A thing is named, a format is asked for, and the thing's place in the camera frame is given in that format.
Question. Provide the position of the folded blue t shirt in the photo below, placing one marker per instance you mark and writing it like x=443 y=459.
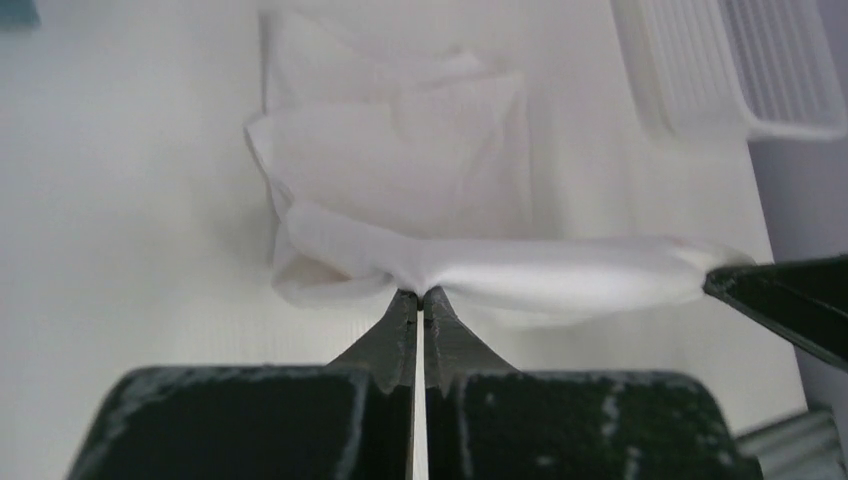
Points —
x=19 y=15

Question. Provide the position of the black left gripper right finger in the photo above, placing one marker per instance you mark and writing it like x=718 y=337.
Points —
x=489 y=420

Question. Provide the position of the white plastic basket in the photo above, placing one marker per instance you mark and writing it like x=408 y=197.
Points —
x=732 y=70

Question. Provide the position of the white t shirt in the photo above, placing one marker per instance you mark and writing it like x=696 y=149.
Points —
x=414 y=172

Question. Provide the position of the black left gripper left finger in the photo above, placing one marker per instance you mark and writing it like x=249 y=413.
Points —
x=349 y=419

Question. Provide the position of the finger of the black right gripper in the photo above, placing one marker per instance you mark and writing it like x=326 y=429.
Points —
x=804 y=302

